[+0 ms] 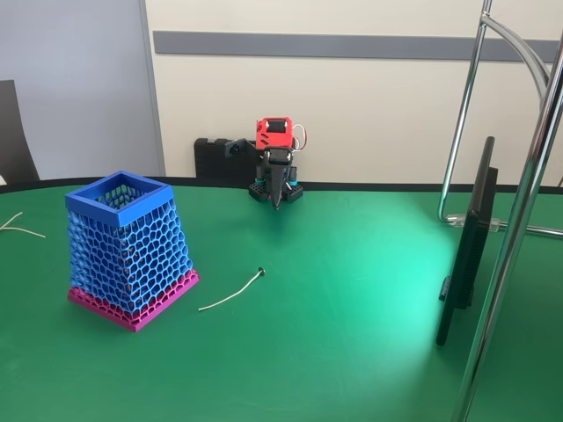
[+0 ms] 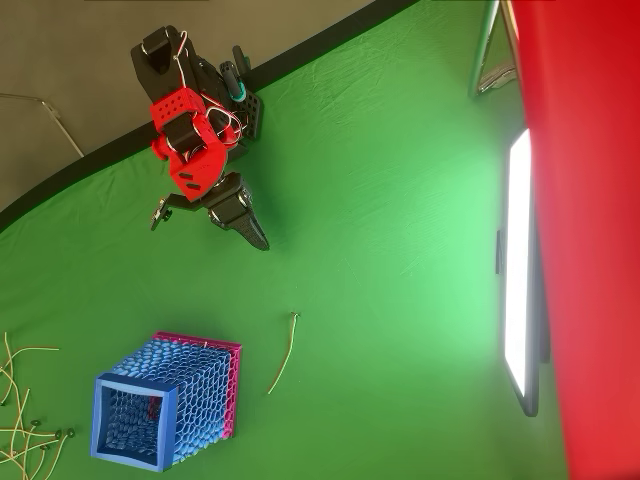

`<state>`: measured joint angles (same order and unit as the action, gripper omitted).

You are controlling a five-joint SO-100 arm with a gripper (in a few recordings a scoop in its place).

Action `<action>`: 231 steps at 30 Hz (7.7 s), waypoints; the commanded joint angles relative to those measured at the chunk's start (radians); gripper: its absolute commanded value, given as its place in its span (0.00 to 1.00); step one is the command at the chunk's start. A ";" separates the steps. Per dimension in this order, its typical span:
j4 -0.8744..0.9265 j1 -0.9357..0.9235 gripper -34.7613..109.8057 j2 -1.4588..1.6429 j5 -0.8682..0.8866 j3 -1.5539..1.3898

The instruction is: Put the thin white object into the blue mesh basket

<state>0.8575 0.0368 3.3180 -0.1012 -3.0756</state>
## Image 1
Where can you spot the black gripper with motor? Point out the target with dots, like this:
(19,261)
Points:
(278,170)

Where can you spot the white candle wick metal tab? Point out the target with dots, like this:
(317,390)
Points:
(13,218)
(261,271)
(26,232)

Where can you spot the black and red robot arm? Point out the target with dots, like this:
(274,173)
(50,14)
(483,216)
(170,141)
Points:
(264,138)

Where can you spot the blue and pink lattice basket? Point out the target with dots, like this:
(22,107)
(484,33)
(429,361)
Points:
(132,264)

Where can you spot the black plastic case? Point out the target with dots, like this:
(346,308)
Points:
(211,158)

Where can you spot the green table cloth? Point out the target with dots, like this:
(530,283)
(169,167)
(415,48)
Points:
(308,351)

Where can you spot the clear plastic clip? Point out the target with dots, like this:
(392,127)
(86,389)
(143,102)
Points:
(457,218)

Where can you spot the black flat light panel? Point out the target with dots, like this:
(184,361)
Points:
(473,246)

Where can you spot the chrome tube stand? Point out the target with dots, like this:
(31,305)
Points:
(506,264)

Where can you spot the dark brown chair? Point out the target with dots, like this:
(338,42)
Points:
(13,140)

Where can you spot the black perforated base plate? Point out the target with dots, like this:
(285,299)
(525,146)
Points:
(257,193)

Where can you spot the small camera board on mount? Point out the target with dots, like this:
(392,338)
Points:
(235,148)

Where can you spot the grey wall rail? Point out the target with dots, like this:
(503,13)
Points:
(352,46)

